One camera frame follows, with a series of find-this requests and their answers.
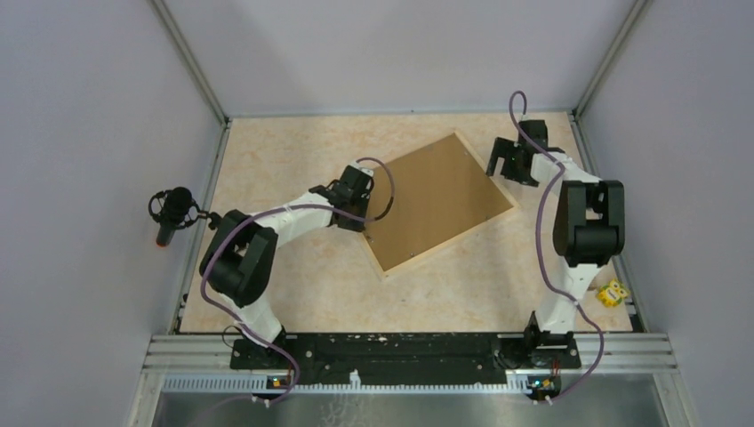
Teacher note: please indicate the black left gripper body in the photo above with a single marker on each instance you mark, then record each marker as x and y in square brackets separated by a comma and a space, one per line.
[359, 205]

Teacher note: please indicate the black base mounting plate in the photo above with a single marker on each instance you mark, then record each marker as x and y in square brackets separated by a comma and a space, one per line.
[407, 359]

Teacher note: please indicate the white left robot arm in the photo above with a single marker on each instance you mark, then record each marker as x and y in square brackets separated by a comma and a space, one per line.
[237, 266]

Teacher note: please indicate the aluminium front rail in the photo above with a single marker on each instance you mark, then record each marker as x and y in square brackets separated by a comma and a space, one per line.
[625, 379]

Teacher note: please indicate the small yellow object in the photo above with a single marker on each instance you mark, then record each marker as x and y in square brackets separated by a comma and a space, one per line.
[612, 294]

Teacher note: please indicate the brown cardboard backing board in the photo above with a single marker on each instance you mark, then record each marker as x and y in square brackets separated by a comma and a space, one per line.
[436, 200]

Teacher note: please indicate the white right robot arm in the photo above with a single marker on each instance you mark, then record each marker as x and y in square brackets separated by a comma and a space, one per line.
[587, 232]

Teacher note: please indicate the light wooden picture frame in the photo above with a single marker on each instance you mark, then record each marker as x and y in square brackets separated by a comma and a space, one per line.
[447, 247]

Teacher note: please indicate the black microphone on stand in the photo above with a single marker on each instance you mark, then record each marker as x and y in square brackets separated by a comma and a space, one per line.
[176, 209]

